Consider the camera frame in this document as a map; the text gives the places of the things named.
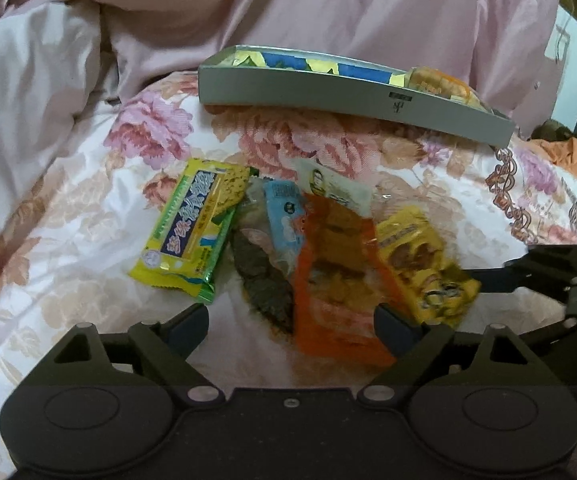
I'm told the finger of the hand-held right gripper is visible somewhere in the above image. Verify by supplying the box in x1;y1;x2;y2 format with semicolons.
461;244;577;295
529;310;577;357

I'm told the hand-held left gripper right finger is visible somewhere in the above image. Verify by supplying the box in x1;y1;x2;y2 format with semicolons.
358;304;526;408

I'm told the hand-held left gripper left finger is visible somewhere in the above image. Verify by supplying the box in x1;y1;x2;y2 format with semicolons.
53;304;222;408

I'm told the yellow green cracker packet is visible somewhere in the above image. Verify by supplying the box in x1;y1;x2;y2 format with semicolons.
128;157;252;306

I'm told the light blue snack packet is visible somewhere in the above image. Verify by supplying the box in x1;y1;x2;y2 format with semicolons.
262;180;309;278

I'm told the grey rectangular box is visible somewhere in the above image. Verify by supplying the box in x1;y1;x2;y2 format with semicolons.
197;45;516;150

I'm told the orange snack packet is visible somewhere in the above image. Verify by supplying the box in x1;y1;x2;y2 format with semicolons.
292;192;404;368

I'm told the clear packet with dark snack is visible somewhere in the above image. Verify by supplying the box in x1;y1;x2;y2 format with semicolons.
231;177;301;336

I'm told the floral bedsheet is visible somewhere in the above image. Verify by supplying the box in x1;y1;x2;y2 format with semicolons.
0;67;577;480

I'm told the orange cloth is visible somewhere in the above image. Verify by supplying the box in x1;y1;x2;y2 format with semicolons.
528;135;577;196

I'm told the dark round object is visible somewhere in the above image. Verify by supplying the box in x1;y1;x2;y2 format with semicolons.
531;119;576;142

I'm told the white snack packet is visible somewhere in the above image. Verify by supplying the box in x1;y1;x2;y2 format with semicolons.
295;157;376;218

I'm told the orange biscuit packet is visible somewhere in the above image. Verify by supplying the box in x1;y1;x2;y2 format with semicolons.
408;66;494;113

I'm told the white blanket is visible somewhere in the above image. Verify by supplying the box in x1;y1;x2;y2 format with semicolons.
0;0;119;266

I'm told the blue and yellow snack packet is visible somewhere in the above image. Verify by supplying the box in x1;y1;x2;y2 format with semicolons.
233;47;414;86

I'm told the pink duvet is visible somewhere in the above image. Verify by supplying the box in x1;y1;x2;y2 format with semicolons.
0;0;566;126

